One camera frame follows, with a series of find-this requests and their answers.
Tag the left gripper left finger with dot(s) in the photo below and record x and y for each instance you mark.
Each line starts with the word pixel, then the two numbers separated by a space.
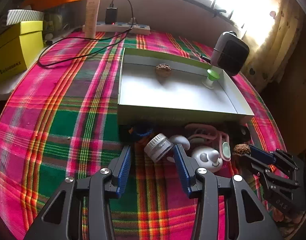
pixel 61 216

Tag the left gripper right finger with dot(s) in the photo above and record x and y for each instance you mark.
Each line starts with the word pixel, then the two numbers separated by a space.
pixel 245 216

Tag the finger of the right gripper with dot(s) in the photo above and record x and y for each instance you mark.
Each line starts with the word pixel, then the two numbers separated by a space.
pixel 280 159
pixel 267 176

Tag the white cat paw toy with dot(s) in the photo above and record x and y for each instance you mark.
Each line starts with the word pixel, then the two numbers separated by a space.
pixel 208 158

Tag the brown walnut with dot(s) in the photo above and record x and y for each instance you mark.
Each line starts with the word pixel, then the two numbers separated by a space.
pixel 241 149
pixel 163 70

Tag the white clear small jar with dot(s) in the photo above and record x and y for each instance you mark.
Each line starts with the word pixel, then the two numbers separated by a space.
pixel 158 147

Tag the blue orange knitted toy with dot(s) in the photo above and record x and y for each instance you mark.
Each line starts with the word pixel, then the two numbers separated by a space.
pixel 139 133

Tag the green cap small bottle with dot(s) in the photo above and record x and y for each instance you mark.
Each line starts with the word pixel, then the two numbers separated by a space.
pixel 211 78

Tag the small black object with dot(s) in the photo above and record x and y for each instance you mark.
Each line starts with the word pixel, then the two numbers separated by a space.
pixel 244 134

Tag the white mushroom figurine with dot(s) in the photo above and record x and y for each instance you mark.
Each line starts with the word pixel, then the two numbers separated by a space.
pixel 177 139

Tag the cream heart pattern curtain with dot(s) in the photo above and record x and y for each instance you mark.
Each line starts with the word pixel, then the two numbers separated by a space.
pixel 273 29

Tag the plaid pink green cloth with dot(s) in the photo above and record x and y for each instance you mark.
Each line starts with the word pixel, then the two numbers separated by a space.
pixel 61 120

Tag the white green cardboard tray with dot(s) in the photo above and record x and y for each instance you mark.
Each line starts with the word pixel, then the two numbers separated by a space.
pixel 178 99

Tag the grey black portable heater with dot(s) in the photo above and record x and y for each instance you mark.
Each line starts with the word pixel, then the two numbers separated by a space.
pixel 230 53

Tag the white power strip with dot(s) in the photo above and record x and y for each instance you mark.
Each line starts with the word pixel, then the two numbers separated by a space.
pixel 140 29

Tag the yellow cardboard box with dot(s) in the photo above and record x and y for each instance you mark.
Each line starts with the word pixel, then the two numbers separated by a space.
pixel 19 46

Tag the white plug on strip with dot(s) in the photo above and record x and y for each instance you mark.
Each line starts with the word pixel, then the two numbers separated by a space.
pixel 132 21

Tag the black charger adapter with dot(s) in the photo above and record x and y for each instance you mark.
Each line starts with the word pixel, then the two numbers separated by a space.
pixel 111 14

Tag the striped green white box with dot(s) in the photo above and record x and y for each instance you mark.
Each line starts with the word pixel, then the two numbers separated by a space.
pixel 15 16

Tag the white cosmetic tube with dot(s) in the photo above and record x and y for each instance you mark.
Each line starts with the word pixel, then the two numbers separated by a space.
pixel 92 9

